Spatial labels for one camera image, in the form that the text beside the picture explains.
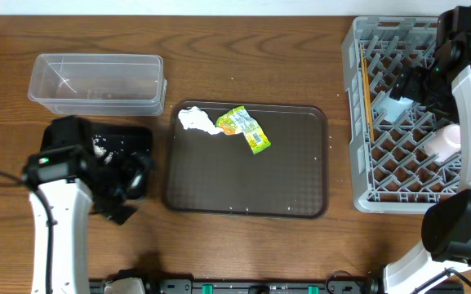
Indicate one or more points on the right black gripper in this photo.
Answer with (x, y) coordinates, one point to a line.
(408, 85)

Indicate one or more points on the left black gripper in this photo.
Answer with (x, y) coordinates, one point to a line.
(138, 172)

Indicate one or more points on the light blue cup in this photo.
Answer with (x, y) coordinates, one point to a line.
(393, 108)

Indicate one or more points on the pile of white rice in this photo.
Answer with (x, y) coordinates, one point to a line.
(102, 148)

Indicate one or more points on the pale pink cup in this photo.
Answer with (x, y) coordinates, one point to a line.
(444, 144)

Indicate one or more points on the green snack wrapper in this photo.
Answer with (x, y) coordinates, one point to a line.
(239, 121)

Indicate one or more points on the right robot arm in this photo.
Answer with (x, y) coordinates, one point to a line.
(445, 246)

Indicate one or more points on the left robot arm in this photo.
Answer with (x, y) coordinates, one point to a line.
(61, 209)

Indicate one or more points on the grey dishwasher rack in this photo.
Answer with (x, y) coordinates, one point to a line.
(390, 171)

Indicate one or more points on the black plastic tray bin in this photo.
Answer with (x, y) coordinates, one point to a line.
(71, 138)

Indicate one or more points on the dark brown serving tray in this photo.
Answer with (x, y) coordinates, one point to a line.
(220, 174)

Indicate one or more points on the crumpled white tissue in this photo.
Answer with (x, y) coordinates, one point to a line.
(197, 119)

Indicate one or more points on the clear plastic bin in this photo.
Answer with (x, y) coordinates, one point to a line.
(99, 84)

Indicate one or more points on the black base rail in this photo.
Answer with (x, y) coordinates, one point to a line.
(132, 281)

